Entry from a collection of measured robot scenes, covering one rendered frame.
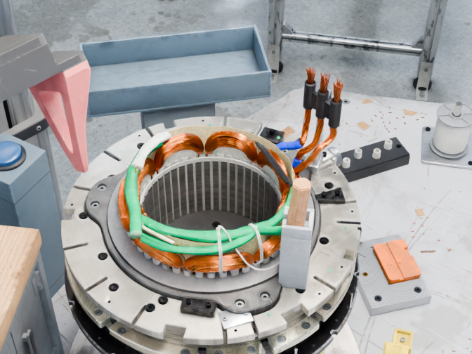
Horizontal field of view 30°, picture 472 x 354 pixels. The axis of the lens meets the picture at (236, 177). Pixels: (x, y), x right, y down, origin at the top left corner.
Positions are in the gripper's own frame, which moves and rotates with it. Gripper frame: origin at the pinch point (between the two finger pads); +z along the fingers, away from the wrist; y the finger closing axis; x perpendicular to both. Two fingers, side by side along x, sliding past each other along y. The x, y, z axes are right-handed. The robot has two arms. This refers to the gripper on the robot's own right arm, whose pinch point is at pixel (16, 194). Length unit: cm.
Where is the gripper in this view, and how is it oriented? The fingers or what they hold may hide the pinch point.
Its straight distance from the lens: 59.3
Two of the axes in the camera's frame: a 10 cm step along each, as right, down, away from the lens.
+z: 3.3, 8.7, 3.6
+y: 7.3, -4.8, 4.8
